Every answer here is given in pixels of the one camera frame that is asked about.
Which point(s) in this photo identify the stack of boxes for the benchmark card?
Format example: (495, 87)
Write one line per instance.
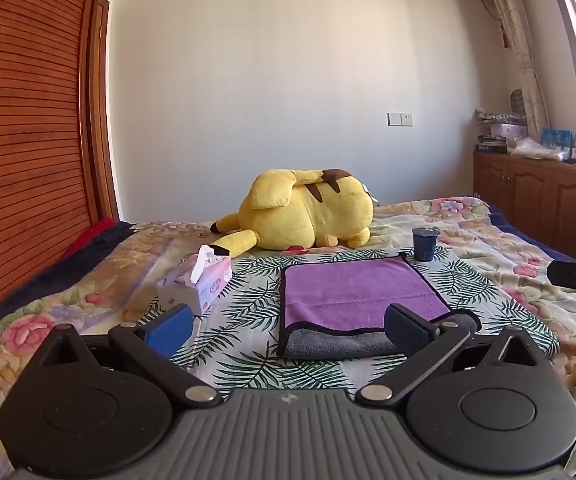
(500, 132)

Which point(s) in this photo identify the red tassel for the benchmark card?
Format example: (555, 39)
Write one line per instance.
(505, 37)

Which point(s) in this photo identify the wooden cabinet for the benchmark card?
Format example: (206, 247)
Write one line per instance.
(532, 185)

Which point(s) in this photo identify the dark blue bed sheet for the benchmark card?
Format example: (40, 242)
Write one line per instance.
(542, 237)

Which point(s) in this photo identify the white plastic bag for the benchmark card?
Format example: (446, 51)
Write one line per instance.
(537, 150)

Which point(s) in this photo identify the red blanket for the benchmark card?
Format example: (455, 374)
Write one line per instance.
(90, 235)

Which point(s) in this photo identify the dark blue blanket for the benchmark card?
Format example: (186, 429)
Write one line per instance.
(103, 246)

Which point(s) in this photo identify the patterned beige curtain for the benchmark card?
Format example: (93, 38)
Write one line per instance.
(517, 35)

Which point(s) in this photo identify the dark blue cup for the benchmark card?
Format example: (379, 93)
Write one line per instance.
(424, 246)

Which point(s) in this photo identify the white wall socket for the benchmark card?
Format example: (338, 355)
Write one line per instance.
(399, 119)

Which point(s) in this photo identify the floral bedspread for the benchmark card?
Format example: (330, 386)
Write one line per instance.
(43, 310)

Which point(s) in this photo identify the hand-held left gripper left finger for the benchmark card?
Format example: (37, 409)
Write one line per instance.
(170, 331)

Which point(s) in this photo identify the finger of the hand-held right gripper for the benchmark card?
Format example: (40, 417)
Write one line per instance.
(570, 272)

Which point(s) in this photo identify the wooden slatted wardrobe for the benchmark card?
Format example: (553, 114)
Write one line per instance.
(23, 135)

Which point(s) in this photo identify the white and pink tissue box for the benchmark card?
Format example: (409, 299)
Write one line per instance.
(203, 287)

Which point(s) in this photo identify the purple and grey towel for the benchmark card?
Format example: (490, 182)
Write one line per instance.
(352, 290)

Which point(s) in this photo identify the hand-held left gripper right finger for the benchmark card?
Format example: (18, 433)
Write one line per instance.
(408, 329)

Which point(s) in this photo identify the yellow plush toy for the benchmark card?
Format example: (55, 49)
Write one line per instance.
(308, 210)

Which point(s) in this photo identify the leaf print cloth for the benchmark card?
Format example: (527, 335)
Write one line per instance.
(248, 350)

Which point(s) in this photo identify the blue boxes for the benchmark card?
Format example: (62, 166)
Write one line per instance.
(556, 137)

